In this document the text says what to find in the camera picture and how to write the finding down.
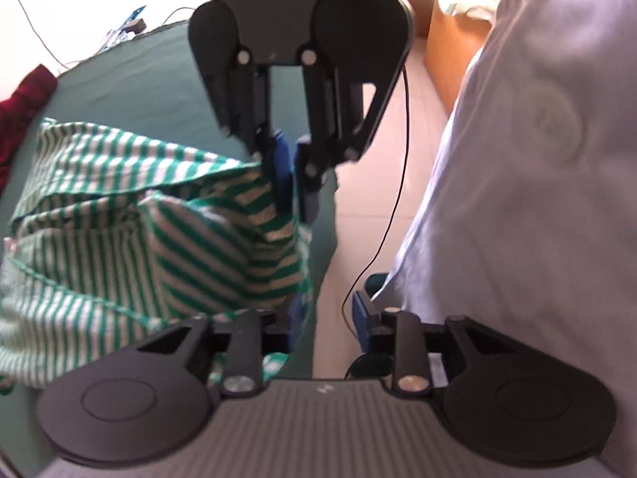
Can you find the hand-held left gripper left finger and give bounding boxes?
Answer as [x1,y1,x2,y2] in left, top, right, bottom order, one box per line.
[135,303,309,399]

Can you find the thin black cable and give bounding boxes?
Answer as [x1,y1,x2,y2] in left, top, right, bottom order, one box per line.
[342,65,410,342]

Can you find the green white striped garment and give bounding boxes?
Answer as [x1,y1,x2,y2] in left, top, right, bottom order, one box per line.
[0,117,314,389]

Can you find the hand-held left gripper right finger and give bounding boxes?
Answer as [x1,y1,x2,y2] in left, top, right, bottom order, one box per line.
[351,290,518,399]

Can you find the dark red sweater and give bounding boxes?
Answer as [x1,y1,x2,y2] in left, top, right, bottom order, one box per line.
[0,65,57,195]

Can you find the person's white coat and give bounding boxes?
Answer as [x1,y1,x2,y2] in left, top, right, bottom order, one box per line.
[383,0,637,478]

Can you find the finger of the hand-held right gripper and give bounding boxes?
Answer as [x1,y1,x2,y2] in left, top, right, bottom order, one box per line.
[295,50,396,225]
[199,49,294,211]

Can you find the orange wooden furniture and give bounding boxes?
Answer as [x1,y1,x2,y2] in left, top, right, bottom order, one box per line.
[423,0,498,116]

